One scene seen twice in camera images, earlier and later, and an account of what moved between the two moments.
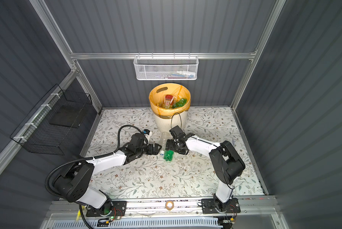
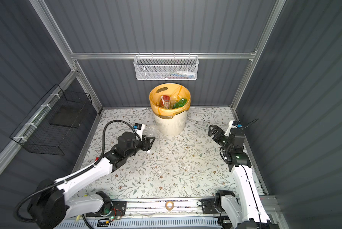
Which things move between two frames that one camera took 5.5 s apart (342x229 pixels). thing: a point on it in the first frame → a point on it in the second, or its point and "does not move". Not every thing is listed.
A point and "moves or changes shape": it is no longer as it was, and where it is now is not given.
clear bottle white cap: [165, 136] → [151, 130]
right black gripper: [169, 145] → [221, 133]
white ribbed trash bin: [164, 125] does not move
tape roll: [166, 204] does not move
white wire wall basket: [166, 67] does not move
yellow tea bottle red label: [168, 101] moves or changes shape
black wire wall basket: [49, 129] does not move
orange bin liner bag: [157, 94] does not move
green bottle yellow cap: [180, 103] does not move
